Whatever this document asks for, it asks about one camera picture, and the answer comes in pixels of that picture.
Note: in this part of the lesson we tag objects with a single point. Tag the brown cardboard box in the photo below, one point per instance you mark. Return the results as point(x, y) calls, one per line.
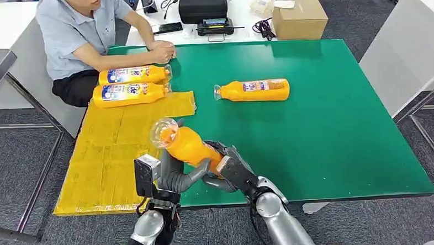
point(299, 19)

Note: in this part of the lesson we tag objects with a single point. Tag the person's right hand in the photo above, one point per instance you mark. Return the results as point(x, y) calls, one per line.
point(164, 57)

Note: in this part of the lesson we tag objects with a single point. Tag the black tablet stand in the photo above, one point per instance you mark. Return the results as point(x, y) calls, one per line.
point(149, 5)

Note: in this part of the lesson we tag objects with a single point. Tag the orange drink bottle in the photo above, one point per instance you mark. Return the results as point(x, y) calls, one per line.
point(187, 145)
point(132, 75)
point(256, 91)
point(128, 95)

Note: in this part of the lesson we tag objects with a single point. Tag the person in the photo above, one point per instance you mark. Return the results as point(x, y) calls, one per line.
point(74, 32)

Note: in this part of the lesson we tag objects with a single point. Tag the person's left hand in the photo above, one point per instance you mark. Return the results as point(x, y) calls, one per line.
point(160, 45)

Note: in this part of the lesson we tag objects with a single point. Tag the clear plastic bag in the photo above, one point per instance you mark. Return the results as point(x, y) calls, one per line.
point(260, 7)

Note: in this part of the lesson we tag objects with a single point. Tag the yellow sheet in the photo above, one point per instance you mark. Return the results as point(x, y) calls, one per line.
point(101, 159)

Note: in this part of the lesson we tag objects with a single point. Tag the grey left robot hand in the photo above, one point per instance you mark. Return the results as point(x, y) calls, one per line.
point(171, 176)

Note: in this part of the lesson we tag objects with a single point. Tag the white paper sheet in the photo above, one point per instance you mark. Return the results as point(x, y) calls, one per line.
point(284, 4)

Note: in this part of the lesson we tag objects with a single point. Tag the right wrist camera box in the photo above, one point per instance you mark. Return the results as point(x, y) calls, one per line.
point(237, 174)

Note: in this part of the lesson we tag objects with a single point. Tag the black smartphone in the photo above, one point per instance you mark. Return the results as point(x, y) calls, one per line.
point(169, 28)

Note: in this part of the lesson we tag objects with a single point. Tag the black carrying case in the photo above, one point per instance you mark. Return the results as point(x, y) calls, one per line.
point(202, 5)

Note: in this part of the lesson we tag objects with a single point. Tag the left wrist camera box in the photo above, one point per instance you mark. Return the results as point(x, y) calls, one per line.
point(146, 174)

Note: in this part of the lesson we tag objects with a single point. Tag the green table mat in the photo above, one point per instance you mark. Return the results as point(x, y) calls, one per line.
point(331, 131)

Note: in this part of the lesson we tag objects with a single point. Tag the white desk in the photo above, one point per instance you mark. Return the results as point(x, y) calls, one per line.
point(242, 25)

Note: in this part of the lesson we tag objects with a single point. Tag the black handheld controller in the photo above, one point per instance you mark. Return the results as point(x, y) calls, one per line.
point(215, 26)

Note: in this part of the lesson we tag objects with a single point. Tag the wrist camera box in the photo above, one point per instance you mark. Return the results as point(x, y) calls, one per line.
point(146, 174)
point(237, 174)

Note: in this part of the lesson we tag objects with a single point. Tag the white table with steel legs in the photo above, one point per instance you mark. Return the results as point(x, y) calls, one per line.
point(404, 51)
point(0, 25)

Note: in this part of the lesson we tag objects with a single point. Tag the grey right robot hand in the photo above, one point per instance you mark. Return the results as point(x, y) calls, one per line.
point(231, 149)

